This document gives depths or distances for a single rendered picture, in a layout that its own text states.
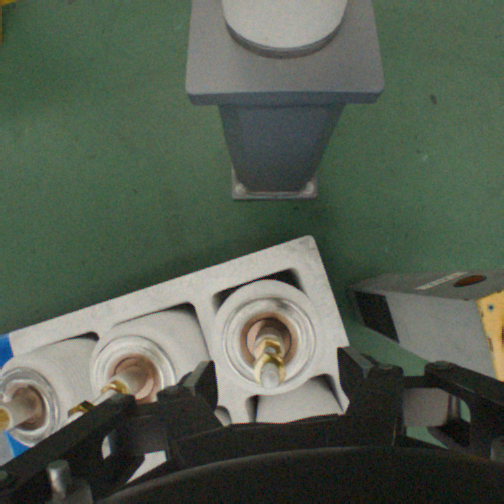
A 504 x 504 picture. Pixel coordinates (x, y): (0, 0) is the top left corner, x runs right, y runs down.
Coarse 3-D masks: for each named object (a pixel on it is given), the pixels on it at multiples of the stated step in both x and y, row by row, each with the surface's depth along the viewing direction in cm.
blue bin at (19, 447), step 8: (0, 336) 37; (8, 336) 37; (0, 344) 40; (8, 344) 42; (0, 352) 40; (8, 352) 42; (0, 360) 40; (8, 360) 41; (0, 368) 39; (8, 440) 36; (16, 440) 37; (16, 448) 36; (24, 448) 38
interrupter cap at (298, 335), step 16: (240, 304) 23; (256, 304) 23; (272, 304) 23; (288, 304) 23; (240, 320) 23; (256, 320) 23; (272, 320) 23; (288, 320) 23; (304, 320) 22; (224, 336) 22; (240, 336) 23; (288, 336) 23; (304, 336) 22; (224, 352) 22; (240, 352) 22; (288, 352) 22; (304, 352) 22; (240, 368) 22; (288, 368) 22; (304, 368) 22; (256, 384) 22
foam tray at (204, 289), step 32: (256, 256) 30; (288, 256) 30; (160, 288) 31; (192, 288) 30; (224, 288) 30; (320, 288) 30; (64, 320) 31; (96, 320) 31; (128, 320) 34; (224, 384) 29; (256, 416) 34
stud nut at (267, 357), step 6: (264, 354) 15; (270, 354) 16; (276, 354) 16; (258, 360) 15; (264, 360) 15; (270, 360) 15; (276, 360) 15; (282, 360) 15; (252, 366) 15; (258, 366) 15; (282, 366) 15; (258, 372) 15; (282, 372) 15; (258, 378) 15; (282, 378) 15
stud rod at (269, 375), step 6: (264, 348) 19; (270, 348) 18; (264, 366) 15; (270, 366) 15; (276, 366) 15; (264, 372) 14; (270, 372) 14; (276, 372) 14; (264, 378) 14; (270, 378) 14; (276, 378) 14; (264, 384) 14; (270, 384) 14; (276, 384) 14
